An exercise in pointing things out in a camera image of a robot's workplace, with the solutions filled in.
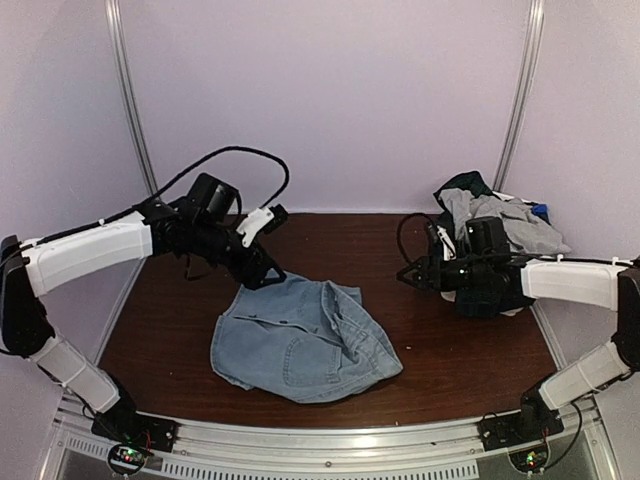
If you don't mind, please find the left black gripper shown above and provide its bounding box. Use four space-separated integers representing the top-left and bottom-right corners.
191 220 287 291

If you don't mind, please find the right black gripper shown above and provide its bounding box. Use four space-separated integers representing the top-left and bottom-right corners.
396 256 491 293

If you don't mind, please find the light blue denim skirt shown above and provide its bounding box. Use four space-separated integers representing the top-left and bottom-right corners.
210 273 403 404

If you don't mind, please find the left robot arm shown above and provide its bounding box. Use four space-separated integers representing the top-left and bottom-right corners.
1 174 288 444

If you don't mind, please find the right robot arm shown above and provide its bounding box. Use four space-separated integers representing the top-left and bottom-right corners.
396 216 639 442

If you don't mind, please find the dark green plaid garment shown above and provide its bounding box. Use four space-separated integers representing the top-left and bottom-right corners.
434 171 533 318

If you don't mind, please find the grey shirt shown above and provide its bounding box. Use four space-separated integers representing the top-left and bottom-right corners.
436 188 572 255

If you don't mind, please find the blue cloth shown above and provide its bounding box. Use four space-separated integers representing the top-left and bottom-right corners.
531 203 549 222

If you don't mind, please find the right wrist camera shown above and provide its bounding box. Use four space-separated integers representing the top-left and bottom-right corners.
426 222 457 261

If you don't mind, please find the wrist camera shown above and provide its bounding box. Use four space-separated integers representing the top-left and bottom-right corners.
426 222 457 261
236 204 288 248

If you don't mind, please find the right black cable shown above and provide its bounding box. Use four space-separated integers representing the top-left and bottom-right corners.
396 212 441 266

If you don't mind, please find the black cable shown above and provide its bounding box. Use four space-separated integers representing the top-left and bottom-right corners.
396 212 441 266
14 145 291 251

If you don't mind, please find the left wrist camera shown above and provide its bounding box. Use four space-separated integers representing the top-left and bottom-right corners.
236 204 288 248

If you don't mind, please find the left black cable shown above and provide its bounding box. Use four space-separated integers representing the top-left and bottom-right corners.
14 145 291 251

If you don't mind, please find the aluminium front rail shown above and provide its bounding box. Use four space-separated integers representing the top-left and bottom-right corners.
49 389 616 480

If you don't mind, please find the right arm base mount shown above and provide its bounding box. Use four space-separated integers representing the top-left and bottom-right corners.
477 390 564 475

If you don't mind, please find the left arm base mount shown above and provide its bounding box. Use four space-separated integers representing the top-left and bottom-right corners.
82 393 178 479

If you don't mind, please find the right aluminium post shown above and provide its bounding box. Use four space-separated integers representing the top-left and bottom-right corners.
493 0 545 191

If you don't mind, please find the aluminium post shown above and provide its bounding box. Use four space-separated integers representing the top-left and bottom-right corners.
493 0 545 191
103 0 166 221

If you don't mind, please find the left aluminium post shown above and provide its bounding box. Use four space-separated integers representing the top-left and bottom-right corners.
103 0 166 221

